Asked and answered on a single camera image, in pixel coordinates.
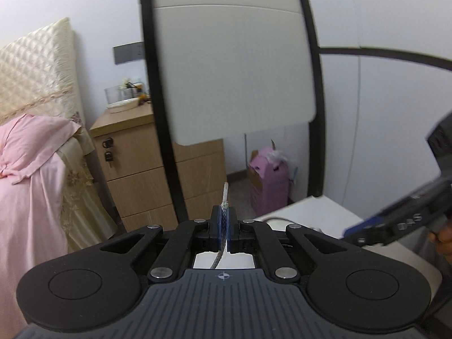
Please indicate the person's right hand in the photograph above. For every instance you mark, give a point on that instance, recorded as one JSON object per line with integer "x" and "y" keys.
{"x": 444, "y": 240}

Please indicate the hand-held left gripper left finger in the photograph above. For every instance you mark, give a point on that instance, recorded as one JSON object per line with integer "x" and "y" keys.
{"x": 216, "y": 229}

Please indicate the white dish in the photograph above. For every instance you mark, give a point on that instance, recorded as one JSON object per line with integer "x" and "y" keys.
{"x": 122, "y": 106}

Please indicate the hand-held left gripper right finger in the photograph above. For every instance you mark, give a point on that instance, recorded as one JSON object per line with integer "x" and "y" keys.
{"x": 230, "y": 231}

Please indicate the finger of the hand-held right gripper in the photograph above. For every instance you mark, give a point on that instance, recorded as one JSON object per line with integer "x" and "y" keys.
{"x": 363, "y": 231}

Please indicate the white wardrobe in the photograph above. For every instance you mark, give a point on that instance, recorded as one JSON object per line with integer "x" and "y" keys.
{"x": 381, "y": 113}

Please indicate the pink cardboard box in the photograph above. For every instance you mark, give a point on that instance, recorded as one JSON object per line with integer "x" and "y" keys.
{"x": 270, "y": 183}

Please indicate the clear plastic bag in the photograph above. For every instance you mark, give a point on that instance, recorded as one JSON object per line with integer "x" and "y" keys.
{"x": 277, "y": 156}

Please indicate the cream quilted headboard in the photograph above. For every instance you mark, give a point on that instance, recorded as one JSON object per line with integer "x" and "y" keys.
{"x": 35, "y": 74}

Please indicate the pink bed sheet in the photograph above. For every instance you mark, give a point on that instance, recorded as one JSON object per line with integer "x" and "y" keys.
{"x": 24, "y": 190}

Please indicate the white chair with black frame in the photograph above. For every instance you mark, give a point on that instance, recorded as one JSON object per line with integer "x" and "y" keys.
{"x": 233, "y": 70}

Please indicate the black cabinet keys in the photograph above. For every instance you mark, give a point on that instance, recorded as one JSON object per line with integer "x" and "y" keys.
{"x": 108, "y": 152}

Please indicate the small flower vase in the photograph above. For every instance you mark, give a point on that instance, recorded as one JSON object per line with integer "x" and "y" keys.
{"x": 133, "y": 90}

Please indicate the cream lace bed skirt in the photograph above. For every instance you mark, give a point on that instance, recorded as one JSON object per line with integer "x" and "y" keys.
{"x": 84, "y": 190}

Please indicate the white shoelace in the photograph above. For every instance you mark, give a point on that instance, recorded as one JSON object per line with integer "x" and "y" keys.
{"x": 224, "y": 197}

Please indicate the wooden drawer cabinet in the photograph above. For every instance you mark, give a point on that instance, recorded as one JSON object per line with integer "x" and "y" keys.
{"x": 148, "y": 180}

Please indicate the grey wall socket panel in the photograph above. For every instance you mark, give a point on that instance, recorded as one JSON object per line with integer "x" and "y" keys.
{"x": 129, "y": 52}

